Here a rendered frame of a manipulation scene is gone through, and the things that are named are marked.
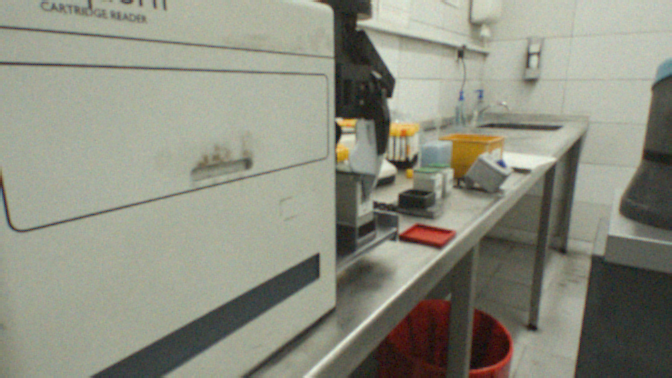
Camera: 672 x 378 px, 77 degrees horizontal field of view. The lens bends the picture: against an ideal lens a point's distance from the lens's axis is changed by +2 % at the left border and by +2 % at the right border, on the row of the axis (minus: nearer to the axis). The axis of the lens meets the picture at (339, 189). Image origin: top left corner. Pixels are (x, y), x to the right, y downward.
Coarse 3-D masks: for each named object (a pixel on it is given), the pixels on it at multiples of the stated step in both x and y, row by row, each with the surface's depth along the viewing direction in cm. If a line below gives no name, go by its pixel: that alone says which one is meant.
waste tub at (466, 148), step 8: (448, 136) 112; (456, 136) 117; (464, 136) 116; (472, 136) 115; (480, 136) 113; (488, 136) 112; (496, 136) 111; (504, 136) 110; (456, 144) 105; (464, 144) 103; (472, 144) 102; (480, 144) 101; (488, 144) 100; (496, 144) 105; (456, 152) 105; (464, 152) 104; (472, 152) 103; (480, 152) 101; (496, 152) 106; (456, 160) 105; (464, 160) 104; (472, 160) 103; (456, 168) 106; (464, 168) 105; (456, 176) 106
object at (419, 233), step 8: (416, 224) 70; (424, 224) 69; (408, 232) 67; (416, 232) 67; (424, 232) 67; (432, 232) 67; (440, 232) 67; (448, 232) 67; (456, 232) 67; (408, 240) 64; (416, 240) 63; (424, 240) 63; (432, 240) 62; (440, 240) 64; (448, 240) 64
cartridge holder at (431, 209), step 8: (408, 192) 81; (416, 192) 81; (424, 192) 80; (432, 192) 79; (400, 200) 78; (408, 200) 77; (416, 200) 76; (424, 200) 75; (432, 200) 78; (400, 208) 78; (408, 208) 77; (416, 208) 76; (424, 208) 76; (432, 208) 76; (440, 208) 77; (432, 216) 75
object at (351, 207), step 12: (336, 180) 50; (348, 180) 49; (360, 180) 49; (336, 192) 50; (348, 192) 50; (360, 192) 50; (372, 192) 52; (336, 204) 51; (348, 204) 50; (360, 204) 50; (372, 204) 52; (336, 216) 51; (348, 216) 50; (360, 216) 50; (372, 216) 53
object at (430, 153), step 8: (424, 144) 96; (432, 144) 96; (440, 144) 96; (448, 144) 99; (424, 152) 94; (432, 152) 93; (440, 152) 94; (448, 152) 99; (424, 160) 95; (432, 160) 94; (440, 160) 95; (448, 160) 100
